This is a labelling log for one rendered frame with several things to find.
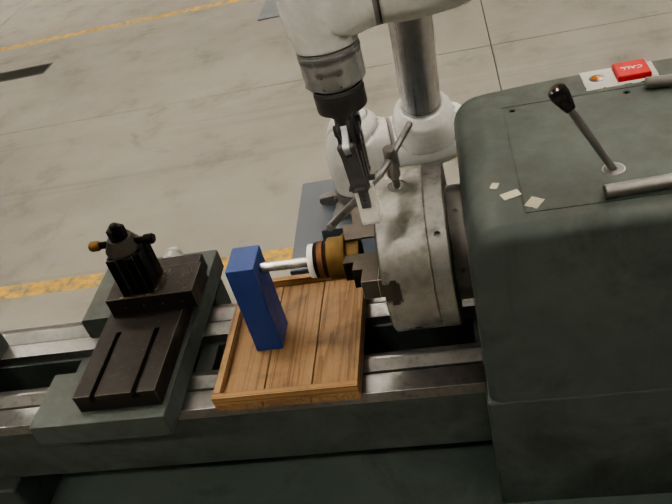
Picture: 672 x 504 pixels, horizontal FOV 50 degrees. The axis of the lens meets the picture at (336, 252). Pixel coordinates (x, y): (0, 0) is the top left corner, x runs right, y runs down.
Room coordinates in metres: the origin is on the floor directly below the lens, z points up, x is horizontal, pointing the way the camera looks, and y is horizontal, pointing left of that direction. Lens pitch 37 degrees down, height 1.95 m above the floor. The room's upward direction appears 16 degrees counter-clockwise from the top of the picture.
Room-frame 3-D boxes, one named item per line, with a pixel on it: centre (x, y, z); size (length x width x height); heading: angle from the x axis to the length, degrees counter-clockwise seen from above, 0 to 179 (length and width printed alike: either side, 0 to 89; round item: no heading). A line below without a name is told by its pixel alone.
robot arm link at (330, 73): (0.98, -0.07, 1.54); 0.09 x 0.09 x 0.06
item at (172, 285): (1.33, 0.41, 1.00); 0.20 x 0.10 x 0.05; 76
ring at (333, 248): (1.15, 0.00, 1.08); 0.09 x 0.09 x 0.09; 76
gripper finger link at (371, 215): (0.95, -0.07, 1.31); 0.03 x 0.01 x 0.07; 77
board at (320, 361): (1.18, 0.13, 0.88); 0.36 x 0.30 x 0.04; 166
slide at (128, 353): (1.28, 0.45, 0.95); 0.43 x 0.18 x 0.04; 166
